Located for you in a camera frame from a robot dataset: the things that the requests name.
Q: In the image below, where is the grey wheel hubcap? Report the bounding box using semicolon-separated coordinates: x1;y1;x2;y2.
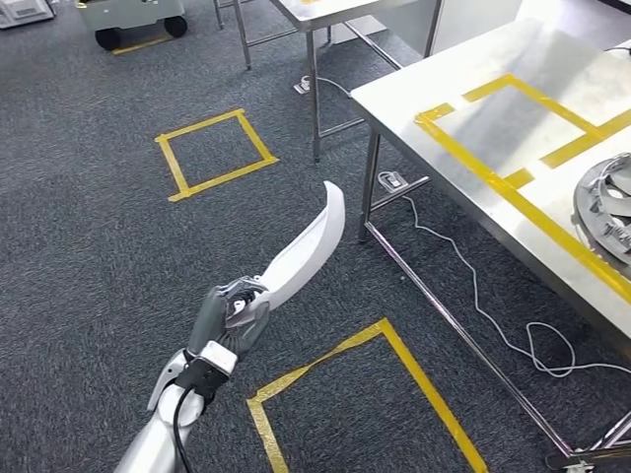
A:
571;151;631;266

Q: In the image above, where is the white floor cable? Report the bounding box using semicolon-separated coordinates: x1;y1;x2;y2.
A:
401;192;631;380

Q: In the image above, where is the white power strip cable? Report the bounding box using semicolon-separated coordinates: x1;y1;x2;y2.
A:
307;75;352;100

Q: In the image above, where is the steel side table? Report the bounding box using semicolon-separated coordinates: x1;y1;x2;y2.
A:
211;0;445;165

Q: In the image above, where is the steel workbench table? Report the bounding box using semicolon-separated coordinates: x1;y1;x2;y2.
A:
348;16;631;473

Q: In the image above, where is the white curved plastic part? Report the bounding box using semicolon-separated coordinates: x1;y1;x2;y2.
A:
224;180;346;330

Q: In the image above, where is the yellow floor tape marking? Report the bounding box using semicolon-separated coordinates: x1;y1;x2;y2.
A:
154;107;280;204
246;317;489;473

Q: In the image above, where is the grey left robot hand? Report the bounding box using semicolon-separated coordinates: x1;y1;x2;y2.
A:
186;276;271;361

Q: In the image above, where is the grey wheeled cart robot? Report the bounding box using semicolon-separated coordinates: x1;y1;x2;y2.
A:
76;0;189;52

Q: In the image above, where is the grey floor device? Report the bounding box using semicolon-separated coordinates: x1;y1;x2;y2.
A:
0;0;56;31

